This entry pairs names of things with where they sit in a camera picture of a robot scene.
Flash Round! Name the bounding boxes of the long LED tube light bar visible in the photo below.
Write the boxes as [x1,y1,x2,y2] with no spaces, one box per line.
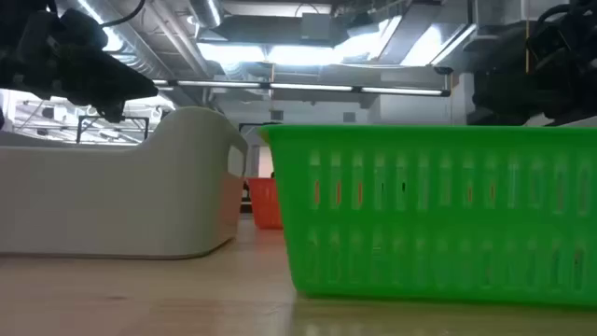
[151,78,452,98]

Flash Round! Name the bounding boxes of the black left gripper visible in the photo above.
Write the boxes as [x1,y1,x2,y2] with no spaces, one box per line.
[0,0,159,123]

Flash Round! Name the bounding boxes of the green slotted plastic basket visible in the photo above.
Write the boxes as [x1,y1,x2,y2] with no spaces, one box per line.
[258,123,597,309]

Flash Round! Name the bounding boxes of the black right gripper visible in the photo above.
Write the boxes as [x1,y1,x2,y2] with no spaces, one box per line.
[471,0,597,119]

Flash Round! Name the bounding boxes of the round silver ventilation duct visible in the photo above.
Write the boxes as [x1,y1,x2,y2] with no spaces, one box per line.
[188,0,226,29]

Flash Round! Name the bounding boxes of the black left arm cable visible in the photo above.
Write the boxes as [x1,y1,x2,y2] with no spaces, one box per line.
[100,0,146,28]

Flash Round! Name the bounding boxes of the pale grey plastic storage bin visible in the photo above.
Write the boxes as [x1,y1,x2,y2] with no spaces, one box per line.
[0,105,249,260]

